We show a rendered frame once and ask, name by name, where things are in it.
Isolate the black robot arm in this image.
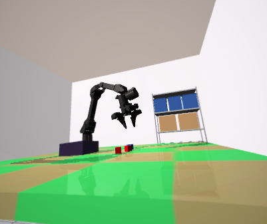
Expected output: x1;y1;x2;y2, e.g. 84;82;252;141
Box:
80;82;139;141

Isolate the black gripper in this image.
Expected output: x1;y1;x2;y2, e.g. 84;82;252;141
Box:
111;102;142;129

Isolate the red cube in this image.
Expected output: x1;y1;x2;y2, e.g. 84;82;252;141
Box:
125;146;132;152
115;147;121;154

